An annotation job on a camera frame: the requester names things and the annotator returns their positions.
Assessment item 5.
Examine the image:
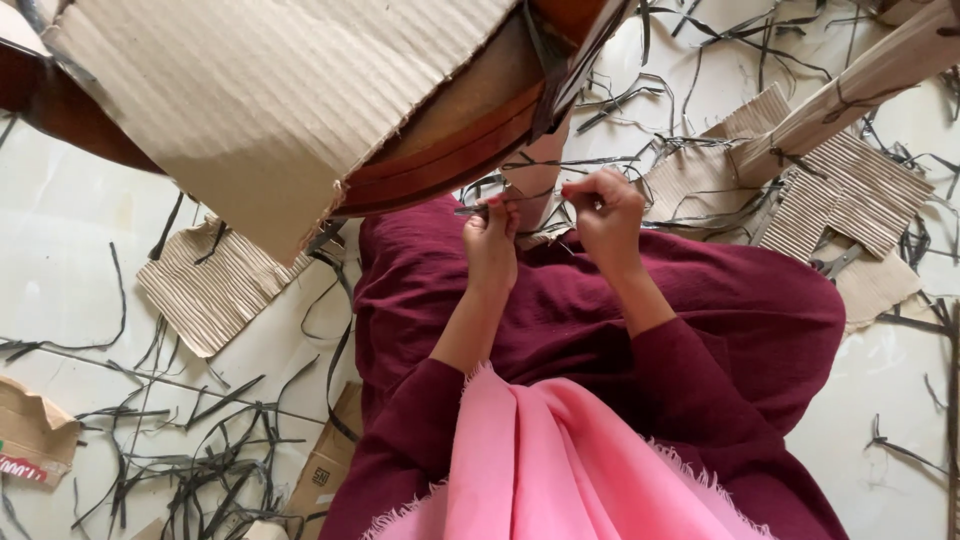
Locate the brown wooden round table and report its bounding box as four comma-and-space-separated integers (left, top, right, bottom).
0, 0, 640, 220

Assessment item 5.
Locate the flat brown cardboard piece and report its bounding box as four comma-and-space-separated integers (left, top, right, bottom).
812, 238, 925, 333

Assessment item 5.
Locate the brown cardboard flap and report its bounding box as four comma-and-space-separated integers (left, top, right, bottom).
283, 381, 366, 540

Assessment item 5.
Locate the maroon dress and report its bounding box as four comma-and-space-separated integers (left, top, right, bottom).
318, 193, 850, 540

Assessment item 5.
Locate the person's right hand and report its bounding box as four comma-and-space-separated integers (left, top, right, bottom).
561, 168, 650, 283

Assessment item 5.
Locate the pink fringed scarf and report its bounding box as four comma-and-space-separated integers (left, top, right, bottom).
361, 361, 777, 540

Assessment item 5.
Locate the person's left hand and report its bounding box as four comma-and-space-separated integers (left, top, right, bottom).
461, 193, 523, 297

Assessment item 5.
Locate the cardboard-wrapped table leg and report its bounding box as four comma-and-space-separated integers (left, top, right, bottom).
729, 0, 960, 187
501, 112, 573, 235

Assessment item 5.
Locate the corrugated cardboard piece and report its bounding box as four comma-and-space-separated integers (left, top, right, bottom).
750, 130, 936, 261
135, 213, 318, 360
642, 82, 793, 230

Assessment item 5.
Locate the large brown cardboard sheet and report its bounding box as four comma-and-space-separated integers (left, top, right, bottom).
39, 0, 520, 267

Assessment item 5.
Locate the torn printed cardboard box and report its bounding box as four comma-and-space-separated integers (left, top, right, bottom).
0, 374, 81, 490

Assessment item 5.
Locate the black plastic strap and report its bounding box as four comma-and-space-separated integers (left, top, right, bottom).
453, 189, 603, 220

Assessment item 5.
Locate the heap of black strap scraps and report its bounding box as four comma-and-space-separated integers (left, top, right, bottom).
0, 240, 357, 540
457, 0, 960, 260

